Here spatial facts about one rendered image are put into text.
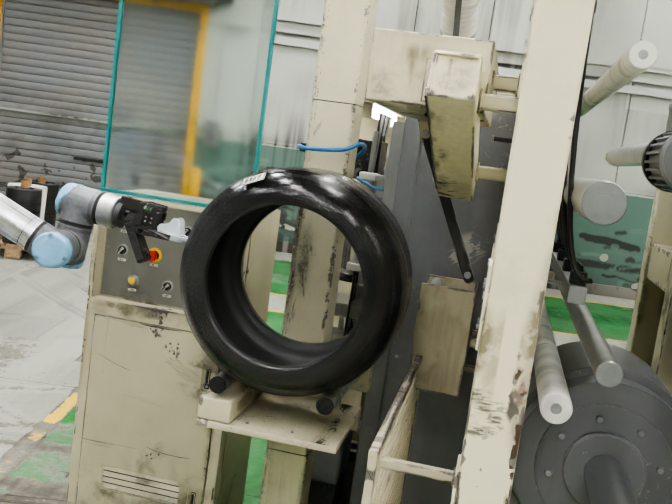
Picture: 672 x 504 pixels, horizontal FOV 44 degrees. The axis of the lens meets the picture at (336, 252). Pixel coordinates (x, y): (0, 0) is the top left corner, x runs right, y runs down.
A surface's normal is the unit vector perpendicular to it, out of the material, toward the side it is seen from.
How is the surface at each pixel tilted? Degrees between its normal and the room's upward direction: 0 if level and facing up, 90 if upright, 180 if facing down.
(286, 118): 90
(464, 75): 72
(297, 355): 80
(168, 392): 90
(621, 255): 90
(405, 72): 90
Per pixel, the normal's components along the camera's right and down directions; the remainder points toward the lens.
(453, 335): -0.20, 0.10
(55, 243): 0.13, 0.12
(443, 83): -0.15, -0.21
